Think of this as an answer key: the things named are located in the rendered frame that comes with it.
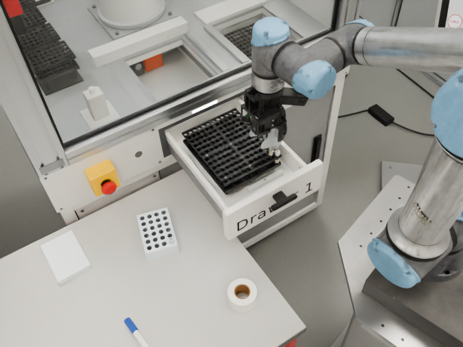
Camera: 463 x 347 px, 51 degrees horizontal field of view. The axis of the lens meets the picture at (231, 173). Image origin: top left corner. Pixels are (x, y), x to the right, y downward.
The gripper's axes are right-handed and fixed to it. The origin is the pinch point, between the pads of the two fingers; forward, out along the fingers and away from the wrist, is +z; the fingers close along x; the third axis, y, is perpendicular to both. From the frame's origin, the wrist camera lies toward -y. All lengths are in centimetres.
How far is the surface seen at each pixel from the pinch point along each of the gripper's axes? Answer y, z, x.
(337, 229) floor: -47, 94, -9
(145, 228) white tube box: 36.5, 14.7, -4.3
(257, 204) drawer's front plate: 12.9, 3.3, 12.1
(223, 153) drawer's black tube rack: 10.5, 4.2, -6.9
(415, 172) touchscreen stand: -98, 91, -12
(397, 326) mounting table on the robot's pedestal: 0, 18, 50
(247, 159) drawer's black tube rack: 6.5, 4.2, -1.5
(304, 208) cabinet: -38, 85, -22
